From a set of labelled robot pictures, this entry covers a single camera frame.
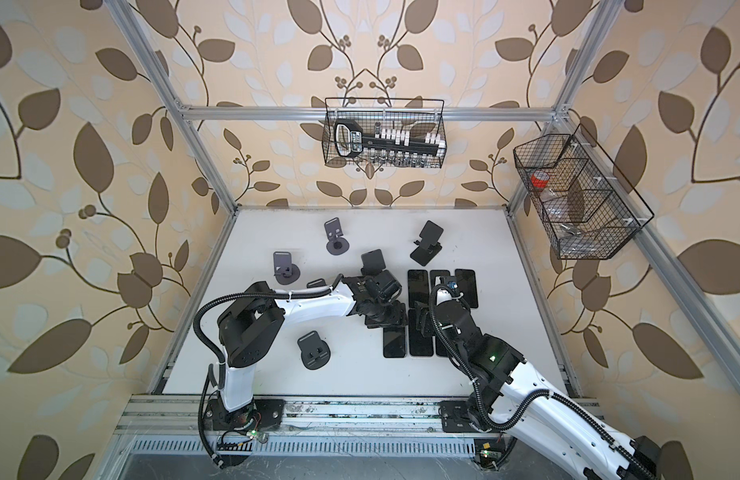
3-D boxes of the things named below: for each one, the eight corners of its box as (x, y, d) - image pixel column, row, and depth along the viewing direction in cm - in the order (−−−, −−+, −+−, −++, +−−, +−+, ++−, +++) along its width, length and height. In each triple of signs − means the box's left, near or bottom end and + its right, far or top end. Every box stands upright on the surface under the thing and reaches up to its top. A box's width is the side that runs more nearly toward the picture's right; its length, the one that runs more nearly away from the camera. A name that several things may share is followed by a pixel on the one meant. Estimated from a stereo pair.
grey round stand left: (277, 284, 101) (267, 266, 93) (280, 270, 105) (271, 251, 96) (298, 284, 101) (290, 266, 93) (301, 270, 105) (293, 251, 96)
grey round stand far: (331, 258, 109) (325, 236, 99) (325, 245, 113) (319, 222, 103) (347, 252, 110) (344, 230, 100) (341, 239, 114) (337, 217, 104)
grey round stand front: (308, 373, 83) (300, 361, 75) (304, 349, 87) (296, 336, 79) (333, 363, 85) (328, 351, 77) (328, 341, 89) (322, 327, 81)
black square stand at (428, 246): (408, 258, 107) (410, 241, 99) (425, 238, 113) (428, 220, 105) (426, 268, 104) (430, 251, 96) (442, 247, 110) (447, 229, 102)
